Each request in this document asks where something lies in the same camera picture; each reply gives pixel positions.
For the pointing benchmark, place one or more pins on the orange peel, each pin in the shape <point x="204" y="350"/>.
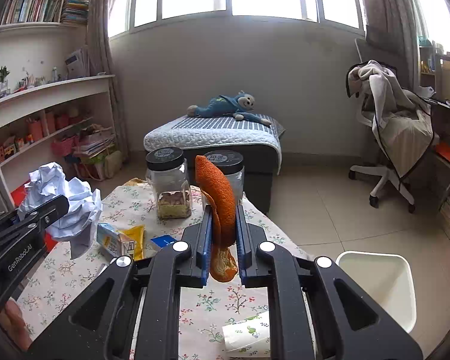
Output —
<point x="214" y="195"/>

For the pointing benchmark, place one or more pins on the pink basket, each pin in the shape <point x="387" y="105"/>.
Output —
<point x="64" y="146"/>

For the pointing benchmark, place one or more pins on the wooden desk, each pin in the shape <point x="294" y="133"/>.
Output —
<point x="448" y="120"/>

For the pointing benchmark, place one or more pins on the clear jar with yellow base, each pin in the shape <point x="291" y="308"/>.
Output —
<point x="168" y="191"/>

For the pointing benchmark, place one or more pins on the blue monkey plush toy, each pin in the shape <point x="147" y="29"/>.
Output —
<point x="228" y="105"/>

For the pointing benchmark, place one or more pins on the striped quilted cover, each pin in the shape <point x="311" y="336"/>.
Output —
<point x="210" y="135"/>

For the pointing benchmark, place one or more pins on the white plastic bin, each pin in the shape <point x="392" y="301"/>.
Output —
<point x="378" y="288"/>

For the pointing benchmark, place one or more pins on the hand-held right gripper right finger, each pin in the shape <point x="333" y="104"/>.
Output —
<point x="241" y="249"/>

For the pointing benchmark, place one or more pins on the beige curtain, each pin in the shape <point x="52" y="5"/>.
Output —
<point x="390" y="26"/>
<point x="101" y="45"/>

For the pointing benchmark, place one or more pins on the white office chair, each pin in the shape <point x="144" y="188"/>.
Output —
<point x="384" y="178"/>

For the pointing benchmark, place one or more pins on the beige bag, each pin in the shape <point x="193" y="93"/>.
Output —
<point x="112" y="162"/>

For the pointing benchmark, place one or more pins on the person's left hand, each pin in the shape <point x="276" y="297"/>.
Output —
<point x="15" y="322"/>

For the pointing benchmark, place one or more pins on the clear jar with black lid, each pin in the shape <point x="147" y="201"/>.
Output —
<point x="235" y="180"/>

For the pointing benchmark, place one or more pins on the beige blanket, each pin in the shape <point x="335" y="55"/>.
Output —
<point x="397" y="120"/>

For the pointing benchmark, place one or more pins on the small drink carton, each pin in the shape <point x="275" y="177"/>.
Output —
<point x="114" y="240"/>

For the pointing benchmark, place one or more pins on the white paper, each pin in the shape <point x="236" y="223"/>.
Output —
<point x="73" y="210"/>

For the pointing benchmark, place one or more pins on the floral tablecloth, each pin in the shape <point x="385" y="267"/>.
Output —
<point x="97" y="285"/>

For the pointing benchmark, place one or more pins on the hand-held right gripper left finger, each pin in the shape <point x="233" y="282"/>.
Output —
<point x="206" y="249"/>

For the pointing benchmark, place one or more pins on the small blue box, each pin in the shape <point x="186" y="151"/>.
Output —
<point x="163" y="242"/>

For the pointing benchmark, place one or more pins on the white bookshelf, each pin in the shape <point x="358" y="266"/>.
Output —
<point x="45" y="95"/>

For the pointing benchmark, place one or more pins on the yellow snack packet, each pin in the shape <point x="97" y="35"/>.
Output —
<point x="135" y="236"/>

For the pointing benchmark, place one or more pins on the pile of papers and books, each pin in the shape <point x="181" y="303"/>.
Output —
<point x="93" y="142"/>

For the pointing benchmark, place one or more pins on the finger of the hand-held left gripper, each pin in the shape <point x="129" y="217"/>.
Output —
<point x="52" y="207"/>

